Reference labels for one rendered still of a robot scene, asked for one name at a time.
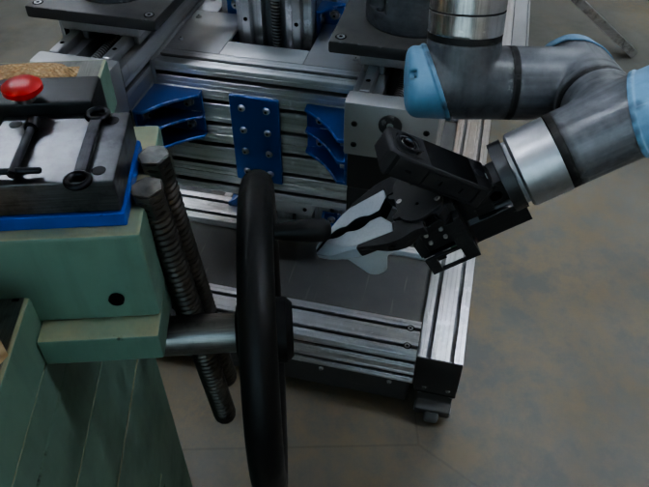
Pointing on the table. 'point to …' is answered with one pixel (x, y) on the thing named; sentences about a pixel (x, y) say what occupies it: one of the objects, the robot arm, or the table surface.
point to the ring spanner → (87, 150)
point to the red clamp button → (21, 87)
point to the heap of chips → (38, 70)
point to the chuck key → (23, 151)
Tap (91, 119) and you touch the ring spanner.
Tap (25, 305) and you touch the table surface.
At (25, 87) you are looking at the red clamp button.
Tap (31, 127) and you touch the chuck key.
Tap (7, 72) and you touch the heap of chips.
